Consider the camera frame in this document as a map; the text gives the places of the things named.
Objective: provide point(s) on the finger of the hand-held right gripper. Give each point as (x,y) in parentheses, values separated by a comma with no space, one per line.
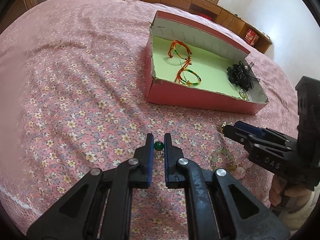
(237,135)
(252,131)

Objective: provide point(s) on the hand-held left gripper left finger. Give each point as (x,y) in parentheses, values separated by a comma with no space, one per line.
(150,155)

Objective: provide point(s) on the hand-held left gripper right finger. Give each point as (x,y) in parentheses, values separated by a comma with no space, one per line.
(168,155)

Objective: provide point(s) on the green bead earring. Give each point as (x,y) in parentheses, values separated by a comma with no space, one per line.
(158,146)

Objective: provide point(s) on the gold flower earring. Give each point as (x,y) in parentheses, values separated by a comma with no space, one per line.
(225,124)

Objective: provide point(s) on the gold pearl brooch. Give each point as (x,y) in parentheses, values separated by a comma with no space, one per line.
(243,95)

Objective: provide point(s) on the black ribbon hair clip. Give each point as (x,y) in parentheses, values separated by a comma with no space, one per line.
(240,75)

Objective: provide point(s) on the pink cardboard box green lining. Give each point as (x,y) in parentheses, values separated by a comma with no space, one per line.
(200,65)

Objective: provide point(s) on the person's right hand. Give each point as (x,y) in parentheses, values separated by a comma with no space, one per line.
(292,192)

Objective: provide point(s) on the red packet in cabinet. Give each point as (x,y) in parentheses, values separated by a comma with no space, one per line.
(251,37)

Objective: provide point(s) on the red cloth in cabinet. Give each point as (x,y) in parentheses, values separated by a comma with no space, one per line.
(206,15)

